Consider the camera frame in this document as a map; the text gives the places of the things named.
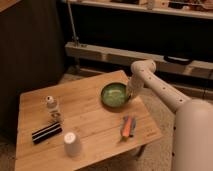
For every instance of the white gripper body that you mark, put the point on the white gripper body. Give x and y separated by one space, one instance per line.
134 86

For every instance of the green ceramic bowl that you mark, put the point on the green ceramic bowl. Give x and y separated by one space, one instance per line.
114 95

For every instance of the orange blue toy tool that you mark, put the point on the orange blue toy tool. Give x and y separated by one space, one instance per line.
127 127

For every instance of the small clear plastic bottle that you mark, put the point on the small clear plastic bottle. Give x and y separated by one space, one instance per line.
53 108

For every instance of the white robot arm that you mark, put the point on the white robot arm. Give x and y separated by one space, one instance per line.
192 148

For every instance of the long wooden shelf beam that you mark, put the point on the long wooden shelf beam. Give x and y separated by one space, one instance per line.
197 69

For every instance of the metal stand pole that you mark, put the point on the metal stand pole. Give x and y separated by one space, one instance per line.
74 37

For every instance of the wooden folding table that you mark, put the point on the wooden folding table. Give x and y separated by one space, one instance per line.
98 127

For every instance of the white upside-down cup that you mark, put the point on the white upside-down cup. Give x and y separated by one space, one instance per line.
72 144

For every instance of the upper wooden shelf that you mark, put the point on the upper wooden shelf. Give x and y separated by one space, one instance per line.
151 6

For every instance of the black white striped case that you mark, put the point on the black white striped case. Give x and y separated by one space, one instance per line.
46 132

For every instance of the black handle on shelf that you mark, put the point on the black handle on shelf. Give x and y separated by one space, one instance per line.
177 61

